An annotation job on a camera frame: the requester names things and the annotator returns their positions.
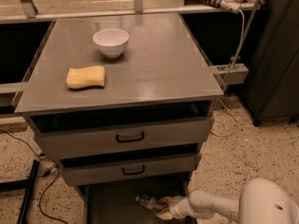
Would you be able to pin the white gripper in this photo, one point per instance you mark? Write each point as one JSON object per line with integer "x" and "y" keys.
{"x": 177, "y": 206}

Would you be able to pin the clear plastic water bottle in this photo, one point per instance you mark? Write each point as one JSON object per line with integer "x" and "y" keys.
{"x": 151, "y": 203}

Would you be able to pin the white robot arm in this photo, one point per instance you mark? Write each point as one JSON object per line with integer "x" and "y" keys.
{"x": 261, "y": 202}

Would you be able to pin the grey open bottom drawer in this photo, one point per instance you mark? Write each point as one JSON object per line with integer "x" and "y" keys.
{"x": 114, "y": 202}

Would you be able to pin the grey drawer cabinet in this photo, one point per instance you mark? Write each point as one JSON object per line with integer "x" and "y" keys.
{"x": 161, "y": 76}

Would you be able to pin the grey middle drawer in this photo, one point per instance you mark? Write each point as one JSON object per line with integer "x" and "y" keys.
{"x": 103, "y": 173}

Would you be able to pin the grey top drawer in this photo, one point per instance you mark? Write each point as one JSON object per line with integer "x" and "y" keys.
{"x": 88, "y": 143}

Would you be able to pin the yellow sponge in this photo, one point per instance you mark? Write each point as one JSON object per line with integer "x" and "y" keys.
{"x": 80, "y": 78}

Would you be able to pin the white ceramic bowl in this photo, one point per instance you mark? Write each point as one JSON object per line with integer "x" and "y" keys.
{"x": 111, "y": 42}

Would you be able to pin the white power strip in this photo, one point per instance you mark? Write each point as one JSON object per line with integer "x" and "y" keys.
{"x": 227, "y": 5}

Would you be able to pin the black middle drawer handle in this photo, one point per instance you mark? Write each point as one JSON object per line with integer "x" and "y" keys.
{"x": 134, "y": 171}

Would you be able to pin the black drawer handle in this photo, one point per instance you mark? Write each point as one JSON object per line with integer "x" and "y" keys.
{"x": 129, "y": 139}
{"x": 134, "y": 171}

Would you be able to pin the black top drawer handle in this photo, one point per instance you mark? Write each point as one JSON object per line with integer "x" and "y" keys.
{"x": 129, "y": 139}

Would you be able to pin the grey metal bracket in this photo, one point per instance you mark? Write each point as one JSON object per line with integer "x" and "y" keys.
{"x": 230, "y": 76}

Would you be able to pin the grey metal rail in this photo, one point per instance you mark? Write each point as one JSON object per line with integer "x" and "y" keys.
{"x": 54, "y": 16}

